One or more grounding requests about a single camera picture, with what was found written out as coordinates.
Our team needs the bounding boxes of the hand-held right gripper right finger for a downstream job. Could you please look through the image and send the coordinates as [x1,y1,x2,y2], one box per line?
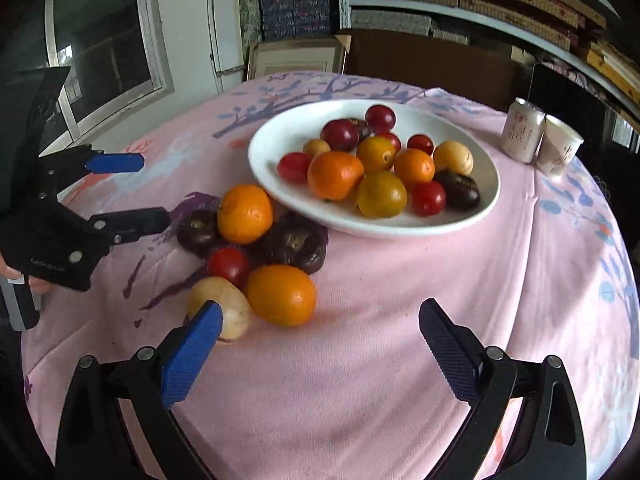
[419,298,588,480]

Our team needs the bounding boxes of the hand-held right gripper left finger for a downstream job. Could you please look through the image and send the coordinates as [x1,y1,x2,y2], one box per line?
[54,300,224,480]

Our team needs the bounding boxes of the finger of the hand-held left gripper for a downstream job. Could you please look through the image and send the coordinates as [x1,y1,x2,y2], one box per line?
[40,144,146,196]
[87,207,171,249]

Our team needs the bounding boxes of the pale yellow fruit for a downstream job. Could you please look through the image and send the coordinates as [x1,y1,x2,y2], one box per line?
[302,138,332,159]
[432,140,474,176]
[187,276,252,343]

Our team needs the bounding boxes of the orange mandarin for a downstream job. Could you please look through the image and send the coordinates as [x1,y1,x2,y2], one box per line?
[217,184,275,246]
[393,148,436,189]
[306,151,365,202]
[245,264,318,327]

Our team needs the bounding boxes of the large dark purple passion fruit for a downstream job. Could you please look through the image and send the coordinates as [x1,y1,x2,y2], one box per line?
[259,211,329,276]

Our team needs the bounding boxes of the white oval plate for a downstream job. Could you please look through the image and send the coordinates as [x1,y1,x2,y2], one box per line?
[248,99,501,239]

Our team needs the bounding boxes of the orange yellow tomato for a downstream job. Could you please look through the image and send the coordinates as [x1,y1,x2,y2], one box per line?
[355,135,397,174]

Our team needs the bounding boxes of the person's left hand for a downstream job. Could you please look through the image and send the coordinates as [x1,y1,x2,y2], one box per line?
[0,252,52,295]

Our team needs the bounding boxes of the pink printed tablecloth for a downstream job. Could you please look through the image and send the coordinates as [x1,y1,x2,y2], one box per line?
[20,70,640,480]

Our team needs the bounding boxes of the white framed window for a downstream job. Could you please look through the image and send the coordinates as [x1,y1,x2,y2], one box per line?
[44,0,175,142]

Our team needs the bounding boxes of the white narrow panel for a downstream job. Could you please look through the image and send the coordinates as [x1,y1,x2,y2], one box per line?
[206,0,252,79]

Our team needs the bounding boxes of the green patterned panel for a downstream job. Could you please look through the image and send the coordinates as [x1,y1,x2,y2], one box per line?
[237,0,262,44]

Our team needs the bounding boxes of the white paper cup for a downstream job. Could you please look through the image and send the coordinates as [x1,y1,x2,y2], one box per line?
[535,114,585,177]

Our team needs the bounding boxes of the stack of blue floral boxes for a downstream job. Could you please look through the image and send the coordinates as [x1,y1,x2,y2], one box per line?
[259,0,333,42]

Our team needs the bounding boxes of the black panel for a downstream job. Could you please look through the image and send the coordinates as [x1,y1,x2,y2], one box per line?
[529,61,640,137]

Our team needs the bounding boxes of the brown board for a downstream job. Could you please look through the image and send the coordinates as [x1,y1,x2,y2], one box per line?
[344,29,517,112]

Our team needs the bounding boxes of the grey patterned box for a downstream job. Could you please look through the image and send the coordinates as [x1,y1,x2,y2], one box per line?
[351,9,433,37]

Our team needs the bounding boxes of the stack of light wooden boxes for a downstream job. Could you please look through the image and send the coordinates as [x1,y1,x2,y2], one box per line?
[584,40,640,105]

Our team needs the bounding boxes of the stack of tan patterned boxes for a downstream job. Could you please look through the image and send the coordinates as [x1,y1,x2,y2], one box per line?
[459,0,609,52]

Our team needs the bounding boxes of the wooden picture frame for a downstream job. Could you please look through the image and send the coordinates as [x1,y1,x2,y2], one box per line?
[246,39,347,82]

